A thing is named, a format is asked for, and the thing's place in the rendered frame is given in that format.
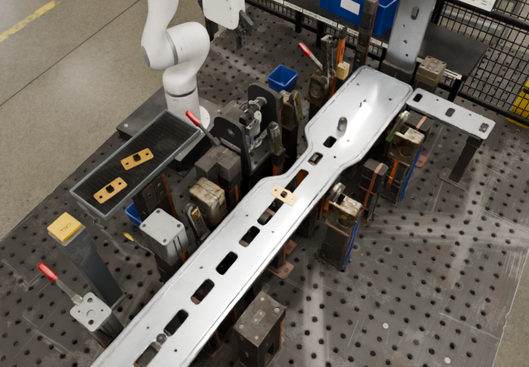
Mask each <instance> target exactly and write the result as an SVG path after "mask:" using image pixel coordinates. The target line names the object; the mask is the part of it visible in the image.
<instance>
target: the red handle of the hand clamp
mask: <svg viewBox="0 0 529 367"><path fill-rule="evenodd" d="M298 45H299V49H300V50H301V51H302V52H303V53H304V54H305V56H306V57H308V58H309V59H310V61H311V62H312V63H313V64H314V65H315V66H316V67H317V68H318V69H319V70H320V71H321V73H322V74H323V69H322V64H321V63H320V62H319V61H318V60H317V59H316V58H315V57H314V55H313V53H312V52H311V51H310V50H309V49H308V47H307V46H306V45H305V44H304V43H299V44H298Z"/></svg>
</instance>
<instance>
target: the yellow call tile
mask: <svg viewBox="0 0 529 367"><path fill-rule="evenodd" d="M80 227H82V224H81V223H80V222H78V221H77V220H76V219H74V218H73V217H71V216H70V215H69V214H68V213H64V214H62V215H61V216H60V217H59V218H58V219H57V220H56V221H55V222H54V223H52V224H51V225H50V226H49V227H48V228H47V229H48V231H50V232H51V233H52V234H53V235H55V236H56V237H57V238H59V240H60V241H62V242H64V241H66V240H67V239H68V238H69V237H70V236H71V235H72V234H74V233H75V232H76V231H77V230H78V229H79V228H80Z"/></svg>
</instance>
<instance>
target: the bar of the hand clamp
mask: <svg viewBox="0 0 529 367"><path fill-rule="evenodd" d="M319 41H321V50H322V69H323V76H326V77H327V78H328V79H332V80H333V48H334V49H335V48H337V47H338V40H337V39H335V40H334V41H333V40H332V35H325V36H324V37H323V38H320V39H319ZM329 73H330V74H331V77H330V78H329Z"/></svg>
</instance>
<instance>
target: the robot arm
mask: <svg viewBox="0 0 529 367"><path fill-rule="evenodd" d="M147 1H148V15H147V19H146V25H145V28H144V31H143V34H142V41H141V53H142V58H143V60H144V61H145V63H146V65H148V66H149V67H150V68H151V69H155V70H162V69H166V70H165V72H164V74H163V85H164V89H165V97H166V102H167V106H168V110H169V111H171V112H173V113H174V114H176V115H177V116H179V117H182V118H183V119H184V120H186V121H188V122H190V123H192V124H193V125H195V124H194V123H193V122H192V121H191V120H190V119H189V118H188V117H187V116H186V111H189V110H190V111H191V112H192V113H193V114H194V115H195V116H196V117H197V118H198V119H199V120H200V121H201V123H202V125H203V126H204V128H205V129H207V128H208V126H209V122H210V119H209V114H208V112H207V111H206V110H205V109H204V108H203V107H201V106H200V105H199V101H198V89H197V81H196V74H197V72H198V70H199V69H200V68H201V66H202V64H203V62H204V61H205V59H206V57H207V55H208V52H209V47H210V41H209V36H212V35H214V34H215V33H217V32H218V31H219V28H218V24H220V25H222V26H224V27H226V28H229V29H235V32H236V34H237V36H236V37H235V39H236V49H237V50H240V49H241V48H243V47H244V46H245V45H246V33H248V32H249V31H250V30H251V29H252V27H253V26H254V22H253V21H252V20H251V19H250V18H249V17H248V16H247V15H246V10H245V2H244V0H198V4H199V5H200V7H201V8H202V13H203V14H204V15H205V20H206V21H208V23H207V24H208V30H209V34H208V32H207V30H206V29H205V28H204V27H203V26H202V25H201V24H199V23H197V22H187V23H184V24H179V25H176V26H174V27H171V28H167V26H168V23H169V22H170V20H171V19H172V18H173V16H174V15H175V13H176V10H177V8H178V4H179V0H147ZM239 25H240V26H241V27H242V30H241V31H240V30H239V27H238V26H239ZM166 28H167V29H166ZM195 126H196V125H195Z"/></svg>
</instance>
